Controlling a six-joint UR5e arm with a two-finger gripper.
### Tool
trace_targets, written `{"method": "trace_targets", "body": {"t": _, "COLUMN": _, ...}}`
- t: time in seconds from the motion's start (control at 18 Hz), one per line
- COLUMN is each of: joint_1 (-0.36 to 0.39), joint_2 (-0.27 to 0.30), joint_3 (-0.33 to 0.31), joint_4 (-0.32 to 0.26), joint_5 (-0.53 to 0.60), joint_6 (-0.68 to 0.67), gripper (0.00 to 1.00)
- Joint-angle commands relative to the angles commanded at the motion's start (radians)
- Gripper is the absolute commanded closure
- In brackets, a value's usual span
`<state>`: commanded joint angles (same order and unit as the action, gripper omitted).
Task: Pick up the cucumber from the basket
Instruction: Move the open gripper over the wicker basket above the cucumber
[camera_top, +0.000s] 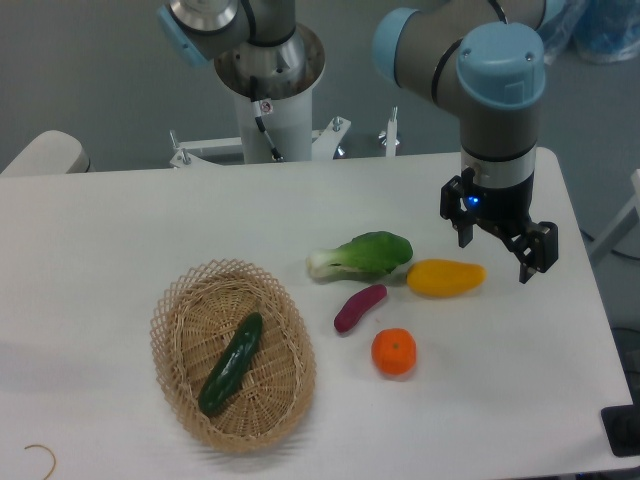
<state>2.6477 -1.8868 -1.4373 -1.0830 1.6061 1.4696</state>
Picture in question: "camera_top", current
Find woven wicker basket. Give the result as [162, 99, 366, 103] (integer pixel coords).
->
[150, 259, 315, 453]

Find blue plastic bags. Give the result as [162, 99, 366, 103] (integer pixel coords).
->
[538, 0, 639, 65]

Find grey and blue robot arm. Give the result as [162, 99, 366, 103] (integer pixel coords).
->
[157, 1, 563, 281]

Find purple sweet potato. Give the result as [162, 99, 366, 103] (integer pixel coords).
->
[334, 284, 387, 334]

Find green cucumber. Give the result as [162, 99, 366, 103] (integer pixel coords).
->
[198, 312, 263, 417]

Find white chair backrest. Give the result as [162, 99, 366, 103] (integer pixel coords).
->
[1, 130, 95, 178]

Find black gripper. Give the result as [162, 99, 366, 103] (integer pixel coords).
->
[440, 147, 559, 284]

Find tan rubber band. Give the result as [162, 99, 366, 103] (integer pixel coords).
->
[23, 443, 58, 477]

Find orange mandarin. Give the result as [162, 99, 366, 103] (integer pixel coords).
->
[371, 328, 417, 376]

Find black device at table edge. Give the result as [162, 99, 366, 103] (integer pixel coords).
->
[601, 405, 639, 458]

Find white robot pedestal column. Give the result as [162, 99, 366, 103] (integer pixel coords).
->
[214, 24, 325, 138]

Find green bok choy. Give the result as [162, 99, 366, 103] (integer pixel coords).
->
[306, 231, 413, 279]

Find black cable on pedestal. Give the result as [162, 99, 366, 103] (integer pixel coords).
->
[248, 75, 285, 163]

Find white metal base frame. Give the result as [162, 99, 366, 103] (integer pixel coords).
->
[168, 106, 404, 170]

